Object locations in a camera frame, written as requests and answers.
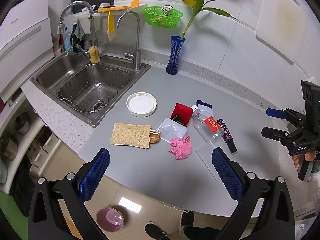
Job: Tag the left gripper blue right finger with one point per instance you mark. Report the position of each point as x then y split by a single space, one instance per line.
227 174

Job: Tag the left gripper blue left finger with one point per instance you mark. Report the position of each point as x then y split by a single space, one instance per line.
90 175

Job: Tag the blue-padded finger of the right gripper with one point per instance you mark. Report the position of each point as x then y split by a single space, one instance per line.
280 114

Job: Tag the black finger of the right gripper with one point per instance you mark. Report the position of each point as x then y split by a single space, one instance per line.
275 134

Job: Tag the black colourful patterned tube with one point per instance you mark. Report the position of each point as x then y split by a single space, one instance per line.
227 137

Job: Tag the clear plastic water bottle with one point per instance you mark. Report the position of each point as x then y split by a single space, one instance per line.
206 125

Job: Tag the pink paper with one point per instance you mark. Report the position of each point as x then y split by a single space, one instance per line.
181 149

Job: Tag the red paper box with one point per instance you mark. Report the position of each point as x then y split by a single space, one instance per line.
181 114

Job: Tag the white round plastic lid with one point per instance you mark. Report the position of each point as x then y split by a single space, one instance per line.
141 104

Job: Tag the white sock with purple cuff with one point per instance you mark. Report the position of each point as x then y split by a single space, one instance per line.
205 107

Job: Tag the clear plastic food container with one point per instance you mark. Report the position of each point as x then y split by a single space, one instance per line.
170 129

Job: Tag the pink round trash bin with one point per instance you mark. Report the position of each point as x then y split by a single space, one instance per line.
110 219

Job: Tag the stainless steel kitchen sink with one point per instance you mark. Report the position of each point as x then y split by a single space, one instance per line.
53 74

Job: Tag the clear flat plastic lid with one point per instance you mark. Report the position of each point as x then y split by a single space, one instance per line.
205 153

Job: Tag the person's right black shoe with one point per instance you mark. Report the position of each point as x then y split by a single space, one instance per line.
187 219

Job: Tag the person's black shoe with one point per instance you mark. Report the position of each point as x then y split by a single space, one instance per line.
187 219
155 232

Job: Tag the beige loofah scrub pad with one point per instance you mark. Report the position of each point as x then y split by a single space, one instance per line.
131 135

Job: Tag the person's left black shoe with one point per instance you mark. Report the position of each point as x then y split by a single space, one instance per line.
155 232

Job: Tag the brown round scrubber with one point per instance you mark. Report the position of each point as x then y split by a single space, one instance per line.
154 136

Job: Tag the metal pot on shelf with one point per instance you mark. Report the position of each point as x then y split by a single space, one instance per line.
22 124

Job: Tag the blue patterned glass vase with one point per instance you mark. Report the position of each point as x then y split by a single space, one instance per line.
176 46

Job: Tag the yellow loofah sponge on faucet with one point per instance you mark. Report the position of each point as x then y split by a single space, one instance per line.
94 55

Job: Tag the green bamboo plant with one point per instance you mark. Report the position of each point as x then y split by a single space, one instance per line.
199 6

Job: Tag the small gooseneck chrome faucet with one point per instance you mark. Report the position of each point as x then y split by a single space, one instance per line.
136 55

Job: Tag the yellow hanging spatula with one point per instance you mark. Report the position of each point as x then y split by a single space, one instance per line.
111 30

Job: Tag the white range hood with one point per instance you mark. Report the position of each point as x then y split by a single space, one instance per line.
26 44

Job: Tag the wire sink drain basket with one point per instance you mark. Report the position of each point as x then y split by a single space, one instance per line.
93 87

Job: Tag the green plastic wall basket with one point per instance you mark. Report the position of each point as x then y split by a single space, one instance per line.
165 16

